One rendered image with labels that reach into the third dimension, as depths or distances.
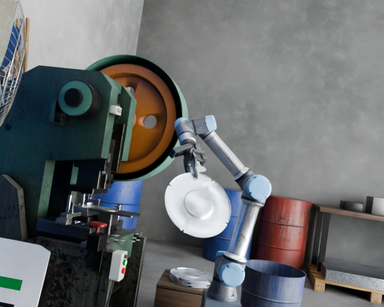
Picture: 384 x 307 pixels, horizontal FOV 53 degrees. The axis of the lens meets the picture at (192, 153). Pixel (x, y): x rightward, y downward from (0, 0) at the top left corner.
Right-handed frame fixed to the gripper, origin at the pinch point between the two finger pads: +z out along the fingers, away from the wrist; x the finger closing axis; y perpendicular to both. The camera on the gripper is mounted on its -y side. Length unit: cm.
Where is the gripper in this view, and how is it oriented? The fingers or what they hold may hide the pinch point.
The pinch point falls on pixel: (194, 177)
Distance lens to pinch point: 165.7
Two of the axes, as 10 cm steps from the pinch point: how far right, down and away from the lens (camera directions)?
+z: 2.4, 7.3, -6.4
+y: 8.7, 1.4, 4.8
